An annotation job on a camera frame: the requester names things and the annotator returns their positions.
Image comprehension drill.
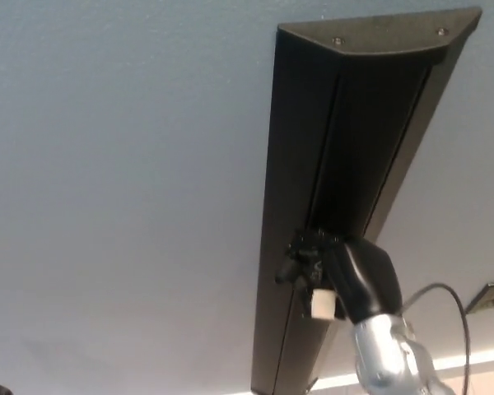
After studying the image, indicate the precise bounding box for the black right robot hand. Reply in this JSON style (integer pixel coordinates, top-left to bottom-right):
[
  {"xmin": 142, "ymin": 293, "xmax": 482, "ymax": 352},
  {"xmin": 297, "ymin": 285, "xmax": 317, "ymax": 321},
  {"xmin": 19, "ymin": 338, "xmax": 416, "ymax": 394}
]
[{"xmin": 274, "ymin": 228, "xmax": 406, "ymax": 327}]

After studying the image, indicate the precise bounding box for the tall black push bar button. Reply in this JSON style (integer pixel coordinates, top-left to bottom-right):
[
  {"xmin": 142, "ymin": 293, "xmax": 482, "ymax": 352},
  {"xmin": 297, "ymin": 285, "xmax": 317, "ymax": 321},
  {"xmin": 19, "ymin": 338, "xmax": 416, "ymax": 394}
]
[{"xmin": 249, "ymin": 6, "xmax": 483, "ymax": 395}]

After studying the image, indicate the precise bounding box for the black wall outlet plate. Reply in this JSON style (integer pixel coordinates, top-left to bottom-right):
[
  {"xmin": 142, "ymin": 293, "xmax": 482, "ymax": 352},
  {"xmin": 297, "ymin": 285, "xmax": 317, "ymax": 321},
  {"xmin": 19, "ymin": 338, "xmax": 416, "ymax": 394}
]
[{"xmin": 464, "ymin": 279, "xmax": 494, "ymax": 316}]

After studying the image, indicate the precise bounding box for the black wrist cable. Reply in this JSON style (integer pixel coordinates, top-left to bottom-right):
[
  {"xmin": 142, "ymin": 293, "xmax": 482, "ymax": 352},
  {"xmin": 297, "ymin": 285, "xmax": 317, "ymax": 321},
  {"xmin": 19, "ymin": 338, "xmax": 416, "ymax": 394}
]
[{"xmin": 400, "ymin": 282, "xmax": 473, "ymax": 395}]

